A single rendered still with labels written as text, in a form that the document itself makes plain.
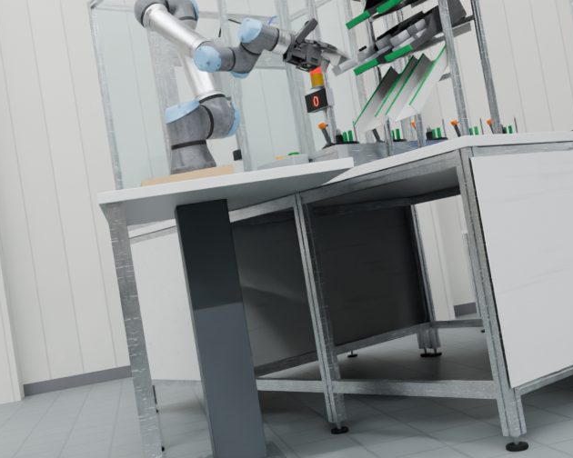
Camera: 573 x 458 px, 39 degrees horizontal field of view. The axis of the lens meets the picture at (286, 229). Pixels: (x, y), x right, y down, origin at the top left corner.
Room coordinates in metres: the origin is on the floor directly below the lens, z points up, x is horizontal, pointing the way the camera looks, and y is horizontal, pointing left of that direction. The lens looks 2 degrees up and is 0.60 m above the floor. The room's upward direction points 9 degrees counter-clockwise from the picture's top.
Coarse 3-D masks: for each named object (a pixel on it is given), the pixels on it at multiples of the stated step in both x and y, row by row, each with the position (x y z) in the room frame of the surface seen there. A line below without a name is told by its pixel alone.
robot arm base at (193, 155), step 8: (176, 144) 2.52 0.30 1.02; (184, 144) 2.51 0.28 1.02; (192, 144) 2.51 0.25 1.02; (200, 144) 2.53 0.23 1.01; (176, 152) 2.52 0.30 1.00; (184, 152) 2.51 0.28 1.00; (192, 152) 2.51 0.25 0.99; (200, 152) 2.52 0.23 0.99; (208, 152) 2.55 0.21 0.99; (176, 160) 2.52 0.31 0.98; (184, 160) 2.51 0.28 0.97; (192, 160) 2.50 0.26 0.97; (200, 160) 2.51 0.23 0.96; (208, 160) 2.55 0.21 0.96; (176, 168) 2.52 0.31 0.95; (184, 168) 2.50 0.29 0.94; (192, 168) 2.50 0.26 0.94; (200, 168) 2.51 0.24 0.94
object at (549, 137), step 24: (432, 144) 2.24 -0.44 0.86; (456, 144) 2.18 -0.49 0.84; (480, 144) 2.19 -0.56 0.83; (504, 144) 2.27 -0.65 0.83; (360, 168) 2.47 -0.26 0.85; (384, 168) 2.39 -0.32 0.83; (456, 168) 2.82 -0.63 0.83; (360, 192) 3.21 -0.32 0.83; (384, 192) 3.44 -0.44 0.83; (408, 192) 3.72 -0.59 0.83; (432, 192) 4.03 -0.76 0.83
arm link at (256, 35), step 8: (248, 24) 2.39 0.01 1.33; (256, 24) 2.41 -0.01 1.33; (264, 24) 2.42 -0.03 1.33; (240, 32) 2.43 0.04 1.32; (248, 32) 2.39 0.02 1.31; (256, 32) 2.40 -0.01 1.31; (264, 32) 2.41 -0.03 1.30; (272, 32) 2.43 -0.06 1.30; (240, 40) 2.43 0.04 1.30; (248, 40) 2.42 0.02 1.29; (256, 40) 2.42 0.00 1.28; (264, 40) 2.42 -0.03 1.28; (272, 40) 2.43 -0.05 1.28; (248, 48) 2.44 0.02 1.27; (256, 48) 2.44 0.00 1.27; (264, 48) 2.46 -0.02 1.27; (272, 48) 2.45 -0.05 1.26
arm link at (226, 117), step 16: (176, 0) 2.65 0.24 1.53; (192, 0) 2.70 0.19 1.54; (176, 16) 2.64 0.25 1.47; (192, 16) 2.67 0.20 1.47; (176, 48) 2.67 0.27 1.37; (192, 64) 2.64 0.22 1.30; (192, 80) 2.64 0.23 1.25; (208, 80) 2.64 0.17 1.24; (208, 96) 2.61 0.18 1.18; (224, 96) 2.64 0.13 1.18; (224, 112) 2.61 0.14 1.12; (224, 128) 2.62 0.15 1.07
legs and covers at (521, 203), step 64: (320, 192) 2.64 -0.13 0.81; (448, 192) 3.94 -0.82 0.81; (512, 192) 2.26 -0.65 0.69; (256, 256) 3.54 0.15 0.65; (320, 256) 3.77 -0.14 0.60; (384, 256) 4.04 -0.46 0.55; (512, 256) 2.23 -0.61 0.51; (256, 320) 3.50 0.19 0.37; (320, 320) 2.72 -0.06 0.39; (384, 320) 3.99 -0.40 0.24; (448, 320) 4.04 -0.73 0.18; (512, 320) 2.20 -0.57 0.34; (256, 384) 3.07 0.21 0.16; (320, 384) 2.77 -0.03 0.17; (384, 384) 2.53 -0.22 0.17; (448, 384) 2.33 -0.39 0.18; (512, 384) 2.16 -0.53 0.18; (512, 448) 2.17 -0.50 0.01
